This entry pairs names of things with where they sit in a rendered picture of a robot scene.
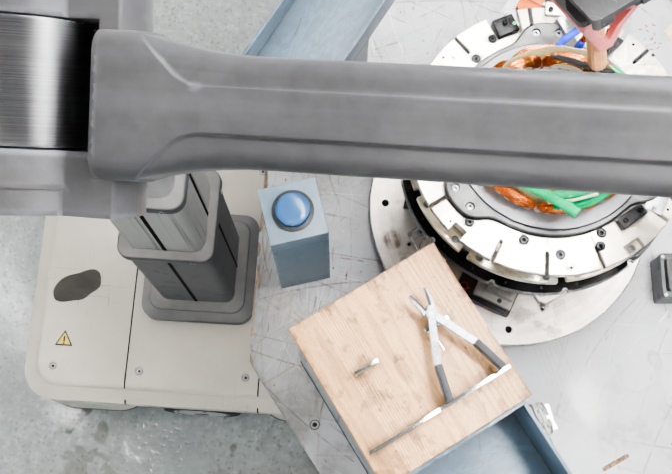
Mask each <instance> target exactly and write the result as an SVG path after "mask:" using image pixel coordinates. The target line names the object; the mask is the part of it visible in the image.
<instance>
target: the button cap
mask: <svg viewBox="0 0 672 474"><path fill-rule="evenodd" d="M275 211H276V216H277V218H278V220H279V221H280V222H281V223H282V224H283V225H285V226H288V227H297V226H300V225H302V224H303V223H305V222H306V220H307V219H308V217H309V214H310V206H309V203H308V201H307V199H306V198H305V197H304V196H303V195H301V194H299V193H294V192H292V193H287V194H284V195H283V196H282V197H280V198H279V200H278V201H277V203H276V207H275Z"/></svg>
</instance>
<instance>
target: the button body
mask: <svg viewBox="0 0 672 474"><path fill-rule="evenodd" d="M288 190H298V191H301V192H303V193H305V194H307V195H308V196H309V197H310V199H311V200H312V202H313V205H314V216H313V219H312V221H311V223H310V224H309V225H308V226H307V227H306V228H304V229H302V230H300V231H296V232H290V231H285V230H283V229H281V228H280V227H278V226H277V225H276V223H275V222H274V220H273V217H272V213H271V209H272V204H273V202H274V200H275V199H276V197H277V196H278V195H279V194H281V193H283V192H285V191H288ZM258 195H259V200H260V204H261V208H262V213H263V217H264V221H265V226H266V230H267V234H268V239H269V243H270V247H271V251H272V255H273V258H274V262H275V266H276V269H277V273H278V277H279V281H280V284H281V288H282V289H283V288H287V287H291V286H296V285H300V284H304V283H308V282H313V281H317V280H321V279H325V278H330V253H329V231H328V227H327V223H326V219H325V214H324V210H323V206H322V202H321V198H320V194H319V190H318V186H317V182H316V178H315V177H313V178H308V179H304V180H299V181H295V182H291V183H286V184H282V185H278V186H273V187H269V188H264V189H260V190H258Z"/></svg>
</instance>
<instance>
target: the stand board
mask: <svg viewBox="0 0 672 474"><path fill-rule="evenodd" d="M423 287H427V289H428V291H429V294H430V296H431V298H432V300H433V302H434V304H435V306H436V311H437V312H438V313H439V314H441V315H442V316H446V315H448V317H449V320H450V321H452V322H453V323H455V324H456V325H458V326H459V327H461V328H462V329H464V330H465V331H467V332H468V333H470V334H471V335H473V336H475V337H476V338H478V339H480V340H481V341H482V342H483V343H484V344H485V345H487V346H488V347H489V348H490V349H491V350H492V351H493V352H494V353H495V354H496V355H497V356H499V358H501V359H502V360H503V361H504V362H505V363H506V365H507V364H509V363H510V365H511V366H512V367H511V368H510V369H509V370H507V371H505V372H504V373H502V374H501V375H499V376H497V377H496V378H494V379H493V380H491V381H489V382H488V383H486V384H485V385H483V386H482V387H480V388H478V389H477V390H475V391H474V392H472V393H470V394H469V395H467V396H466V397H464V398H462V399H461V400H459V401H458V402H456V403H454V404H453V405H451V406H450V407H448V408H446V409H445V410H443V411H441V412H440V413H438V414H437V415H435V416H434V417H432V418H431V419H429V420H427V421H426V422H424V423H423V424H421V425H419V426H418V427H416V428H415V429H413V430H411V431H410V432H408V433H407V434H405V435H403V436H402V437H400V438H399V439H397V440H395V441H394V442H392V443H391V444H389V445H387V446H386V447H384V448H383V449H381V450H380V451H378V452H376V453H375V454H373V455H372V456H370V454H369V451H370V450H372V449H373V448H375V447H376V446H378V445H380V444H381V443H383V442H384V441H386V440H388V439H389V438H391V437H392V436H394V435H396V434H397V433H399V432H400V431H402V430H404V429H405V428H407V427H408V426H410V425H412V424H413V423H415V422H416V421H418V420H420V419H421V418H423V417H424V416H426V415H428V414H429V413H431V412H432V411H434V410H435V409H437V408H439V407H440V406H442V405H443V404H445V403H446V402H445V400H444V397H443V394H442V392H441V388H440V385H439V382H438V379H437V376H436V373H435V370H434V367H435V366H434V362H433V355H432V348H431V340H430V333H428V334H426V335H425V334H424V333H423V330H424V328H426V327H428V319H427V317H426V315H425V316H423V314H422V313H421V312H420V311H419V310H418V308H417V307H416V306H415V305H414V304H413V302H412V301H411V300H410V299H409V296H410V295H411V296H413V297H414V298H415V299H416V300H417V301H418V302H419V303H420V304H421V305H422V306H423V307H424V308H426V306H429V305H428V302H427V299H426V296H425V293H424V290H423ZM289 332H290V334H291V336H292V338H293V339H294V341H295V343H296V344H297V346H298V348H299V349H300V351H301V353H302V354H303V356H304V358H305V359H306V361H307V363H308V364H309V366H310V368H311V369H312V371H313V373H314V374H315V376H316V378H317V379H318V381H319V383H320V384H321V386H322V388H323V389H324V391H325V393H326V394H327V396H328V398H329V399H330V401H331V403H332V404H333V406H334V408H335V409H336V411H337V413H338V414H339V416H340V418H341V419H342V421H343V423H344V424H345V426H346V428H347V429H348V431H349V433H350V434H351V436H352V438H353V439H354V441H355V443H356V444H357V446H358V448H359V449H360V451H361V453H362V454H363V456H364V458H365V459H366V461H367V463H368V464H369V466H370V468H371V469H372V471H373V473H374V474H409V473H410V472H412V471H414V470H415V469H417V468H418V467H420V466H421V465H423V464H425V463H426V462H428V461H429V460H431V459H433V458H434V457H436V456H437V455H439V454H440V453H442V452H444V451H445V450H447V449H448V448H450V447H451V446H453V445H455V444H456V443H458V442H459V441H461V440H463V439H464V438H466V437H467V436H469V435H470V434H472V433H474V432H475V431H477V430H478V429H480V428H481V427H483V426H485V425H486V424H488V423H489V422H491V421H492V420H494V419H496V418H497V417H499V416H500V415H502V414H504V413H505V412H507V411H508V410H510V409H511V408H513V407H515V406H516V405H518V404H519V403H521V402H522V401H524V400H526V399H527V398H529V397H530V396H532V393H531V392H530V390H529V388H528V387H527V385H526V384H525V382H524V381H523V379H522V378H521V376H520V375H519V373H518V372H517V370H516V369H515V367H514V365H513V364H512V362H511V361H510V359H509V358H508V356H507V355H506V353H505V352H504V350H503V349H502V347H501V346H500V344H499V342H498V341H497V339H496V338H495V336H494V335H493V333H492V332H491V330H490V329H489V327H488V326H487V324H486V323H485V321H484V319H483V318H482V316H481V315H480V313H479V312H478V310H477V309H476V307H475V306H474V304H473V303H472V301H471V300H470V298H469V297H468V295H467V293H466V292H465V290H464V289H463V287H462V286H461V284H460V283H459V281H458V280H457V278H456V277H455V275H454V274H453V272H452V270H451V269H450V267H449V266H448V264H447V263H446V261H445V260H444V258H443V257H442V255H441V254H440V252H439V251H438V249H437V247H436V246H435V244H434V243H431V244H429V245H427V246H426V247H424V248H422V249H421V250H419V251H418V252H416V253H414V254H413V255H411V256H409V257H408V258H406V259H404V260H403V261H401V262H399V263H398V264H396V265H394V266H393V267H391V268H389V269H388V270H386V271H384V272H383V273H381V274H379V275H378V276H376V277H374V278H373V279H371V280H369V281H368V282H366V283H364V284H363V285H361V286H359V287H358V288H356V289H354V290H353V291H351V292H349V293H348V294H346V295H344V296H343V297H341V298H339V299H338V300H336V301H334V302H333V303H331V304H329V305H328V306H326V307H324V308H323V309H321V310H319V311H318V312H316V313H314V314H313V315H311V316H309V317H308V318H306V319H304V320H303V321H301V322H299V323H298V324H296V325H294V326H293V327H291V328H289ZM437 333H438V338H439V339H440V341H441V343H442V344H443V345H444V347H445V348H446V350H445V351H443V350H442V348H441V347H440V345H439V348H440V355H441V362H442V365H443V368H444V371H445V374H446V377H447V380H448V383H449V386H450V390H451V393H452V396H453V398H455V397H456V396H458V395H459V394H461V393H463V392H464V391H466V390H467V389H469V388H471V387H472V386H474V385H475V384H477V383H479V382H480V381H482V380H483V379H485V378H487V377H488V376H490V375H491V374H493V373H495V372H496V371H498V369H497V368H496V367H495V366H494V365H493V364H492V363H491V362H490V361H488V360H487V359H486V358H485V357H484V356H483V355H482V354H481V353H480V352H479V351H478V350H476V349H475V348H474V347H473V345H472V344H470V343H469V342H467V341H466V340H464V339H463V338H461V337H459V336H458V335H456V334H455V333H453V332H452V331H450V330H449V329H447V328H446V327H444V326H443V325H441V326H439V327H438V328H437ZM376 358H377V359H378V360H379V363H378V364H377V365H376V366H374V367H372V368H371V369H369V370H368V371H366V372H364V373H363V374H361V375H359V376H358V377H356V378H355V377H354V375H353V372H354V371H356V370H358V369H359V368H361V367H362V366H364V365H366V364H367V363H369V362H371V361H372V360H374V359H376ZM506 365H505V366H506Z"/></svg>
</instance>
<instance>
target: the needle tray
mask: <svg viewBox="0 0 672 474"><path fill-rule="evenodd" d="M394 1H395V0H280V1H279V2H278V4H277V5H276V6H275V8H274V9H273V11H272V12H271V13H270V15H269V16H268V18H267V19H266V21H265V22H264V23H263V25H262V26H261V28H260V29H259V30H258V32H257V33H256V35H255V36H254V37H253V39H252V40H251V42H250V43H249V44H248V46H247V47H246V49H245V50H244V52H243V53H242V54H241V55H247V56H257V57H277V58H298V59H319V60H341V61H362V62H367V61H368V46H369V38H370V37H371V35H372V34H373V32H374V31H375V29H376V28H377V26H378V25H379V23H380V22H381V21H382V19H383V18H384V16H385V15H386V13H387V12H388V10H389V9H390V7H391V6H392V4H393V3H394Z"/></svg>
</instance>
